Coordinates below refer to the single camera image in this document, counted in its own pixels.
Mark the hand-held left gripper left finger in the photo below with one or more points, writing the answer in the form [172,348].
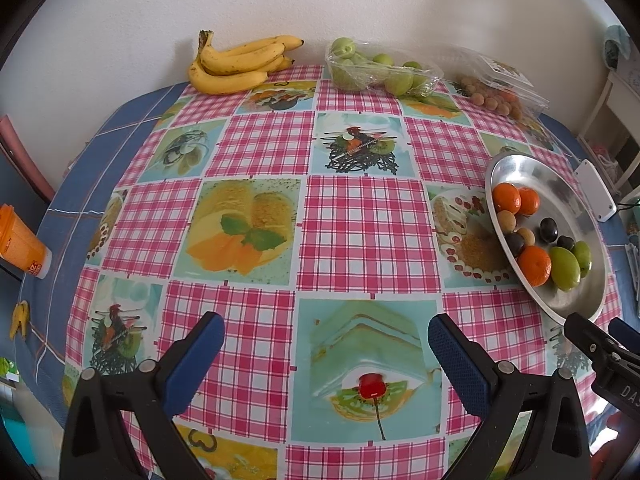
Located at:
[200,345]

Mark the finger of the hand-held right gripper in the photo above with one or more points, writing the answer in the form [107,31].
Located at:
[587,337]
[626,332]

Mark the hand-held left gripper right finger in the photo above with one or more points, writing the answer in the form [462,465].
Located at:
[452,350]

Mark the green mango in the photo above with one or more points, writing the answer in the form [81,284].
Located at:
[565,270]

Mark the orange tangerine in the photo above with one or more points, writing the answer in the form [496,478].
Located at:
[534,266]
[506,198]
[529,200]

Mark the dark plum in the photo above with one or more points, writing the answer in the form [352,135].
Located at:
[549,228]
[566,243]
[515,244]

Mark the tan longan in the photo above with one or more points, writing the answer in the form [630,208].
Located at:
[503,221]
[526,235]

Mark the large steel bowl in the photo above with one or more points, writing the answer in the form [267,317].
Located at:
[550,180]

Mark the pile of small green fruits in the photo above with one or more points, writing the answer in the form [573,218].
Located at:
[395,80]

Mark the white rectangular device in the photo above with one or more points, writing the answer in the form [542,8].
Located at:
[595,190]

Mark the pink checkered fruit-print tablecloth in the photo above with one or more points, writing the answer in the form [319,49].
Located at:
[360,230]

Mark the yellow peel scrap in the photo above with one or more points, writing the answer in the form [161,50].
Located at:
[20,317]

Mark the checkered picture tablecloth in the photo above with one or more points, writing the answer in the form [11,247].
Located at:
[75,200]

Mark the orange cup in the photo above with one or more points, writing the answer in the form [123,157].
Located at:
[20,245]

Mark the white shelf rack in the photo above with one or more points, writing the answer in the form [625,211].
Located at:
[612,110]

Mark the small boxed tangerine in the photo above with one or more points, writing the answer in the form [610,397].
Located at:
[507,95]

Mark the pile of brown longans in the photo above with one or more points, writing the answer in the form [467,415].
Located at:
[487,97]

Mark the pink chair back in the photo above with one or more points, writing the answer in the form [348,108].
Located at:
[25,155]

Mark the bunch of yellow bananas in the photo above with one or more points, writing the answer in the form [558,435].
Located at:
[230,77]

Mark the clear plastic bag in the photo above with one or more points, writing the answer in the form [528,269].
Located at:
[430,77]

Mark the clear plastic clamshell box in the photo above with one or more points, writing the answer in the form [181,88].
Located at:
[505,70]

